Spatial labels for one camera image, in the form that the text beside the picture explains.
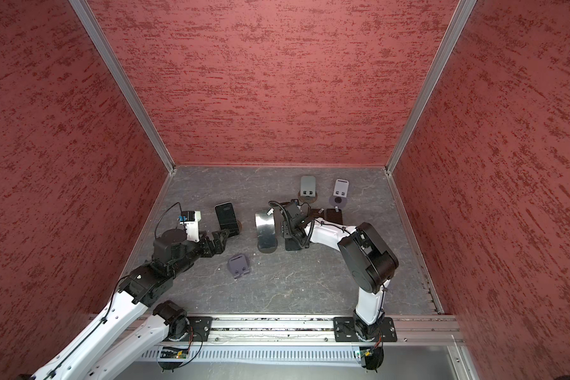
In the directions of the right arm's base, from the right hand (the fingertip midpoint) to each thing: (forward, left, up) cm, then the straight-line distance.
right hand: (291, 232), depth 95 cm
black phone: (+3, +25, +7) cm, 26 cm away
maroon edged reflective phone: (+9, -20, -3) cm, 22 cm away
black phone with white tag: (+12, -13, -4) cm, 18 cm away
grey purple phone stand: (-15, +20, +3) cm, 25 cm away
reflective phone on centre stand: (-3, +9, +7) cm, 12 cm away
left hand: (-10, +24, +16) cm, 31 cm away
